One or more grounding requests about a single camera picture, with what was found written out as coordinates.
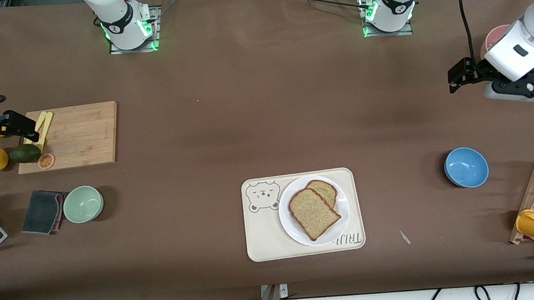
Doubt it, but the white round plate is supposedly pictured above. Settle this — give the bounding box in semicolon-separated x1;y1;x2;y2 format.
275;172;353;250

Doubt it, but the cream bear print tray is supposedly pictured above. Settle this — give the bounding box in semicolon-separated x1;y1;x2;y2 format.
240;166;368;263

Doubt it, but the pale green bowl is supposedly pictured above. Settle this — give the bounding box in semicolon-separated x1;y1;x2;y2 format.
61;184;106;225

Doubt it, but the pink bowl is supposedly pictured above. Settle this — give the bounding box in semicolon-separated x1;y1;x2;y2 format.
478;25;513;60

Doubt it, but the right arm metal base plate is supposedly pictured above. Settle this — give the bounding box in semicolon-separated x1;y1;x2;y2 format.
105;5;165;56

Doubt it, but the dark green avocado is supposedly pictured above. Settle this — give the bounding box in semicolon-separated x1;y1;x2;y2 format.
8;143;42;165

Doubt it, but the dark grey cloth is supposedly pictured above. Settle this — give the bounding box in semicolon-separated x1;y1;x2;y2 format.
18;187;69;237

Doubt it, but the orange slice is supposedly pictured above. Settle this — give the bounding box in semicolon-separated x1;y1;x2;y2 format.
37;152;56;170

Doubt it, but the yellow plastic knife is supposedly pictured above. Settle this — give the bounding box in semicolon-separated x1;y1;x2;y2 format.
21;111;49;144

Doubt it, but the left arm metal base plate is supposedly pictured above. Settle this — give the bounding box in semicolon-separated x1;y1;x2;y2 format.
357;0;415;40

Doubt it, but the blue bowl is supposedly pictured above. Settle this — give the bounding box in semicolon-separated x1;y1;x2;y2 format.
443;145;491;190

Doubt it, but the large brown bread slice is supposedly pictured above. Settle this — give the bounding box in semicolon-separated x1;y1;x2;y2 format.
287;185;343;243

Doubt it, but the wooden cutting board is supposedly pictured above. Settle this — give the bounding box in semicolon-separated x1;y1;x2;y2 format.
13;101;123;175

